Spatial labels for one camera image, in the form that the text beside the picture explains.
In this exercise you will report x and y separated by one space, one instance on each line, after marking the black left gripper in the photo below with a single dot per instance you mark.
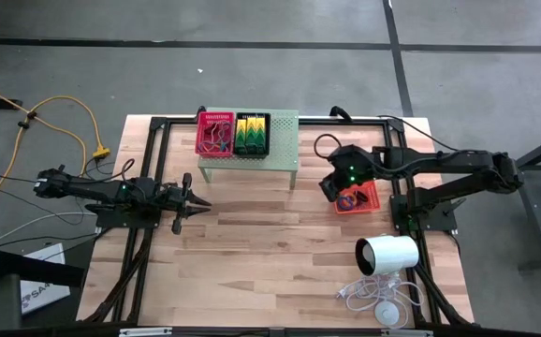
172 195

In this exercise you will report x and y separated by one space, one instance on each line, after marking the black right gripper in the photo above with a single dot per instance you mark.
332 186

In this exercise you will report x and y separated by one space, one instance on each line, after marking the orange plastic basket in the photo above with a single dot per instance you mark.
371 206

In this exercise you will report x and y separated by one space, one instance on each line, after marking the rubber bands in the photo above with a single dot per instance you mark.
202 149

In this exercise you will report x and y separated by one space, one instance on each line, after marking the orange rubber band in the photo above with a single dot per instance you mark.
210 131

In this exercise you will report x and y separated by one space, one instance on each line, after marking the red plastic basket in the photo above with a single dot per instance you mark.
214 117

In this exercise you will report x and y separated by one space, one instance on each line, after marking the black slotted plastic basket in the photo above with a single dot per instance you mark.
252 114

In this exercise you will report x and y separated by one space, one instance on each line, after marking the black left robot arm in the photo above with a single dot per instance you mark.
92 189

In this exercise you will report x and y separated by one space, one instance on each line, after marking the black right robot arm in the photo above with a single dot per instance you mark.
439 164

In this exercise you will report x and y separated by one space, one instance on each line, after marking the green perforated metal shelf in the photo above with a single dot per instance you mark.
284 140

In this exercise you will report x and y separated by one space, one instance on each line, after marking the white round puck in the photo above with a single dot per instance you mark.
386 313

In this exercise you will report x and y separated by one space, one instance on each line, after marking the white printed box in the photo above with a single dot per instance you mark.
41 299

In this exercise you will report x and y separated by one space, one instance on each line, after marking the black metal table frame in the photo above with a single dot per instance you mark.
167 122

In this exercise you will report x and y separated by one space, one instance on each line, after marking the silver bracket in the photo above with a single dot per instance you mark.
406 332
144 332

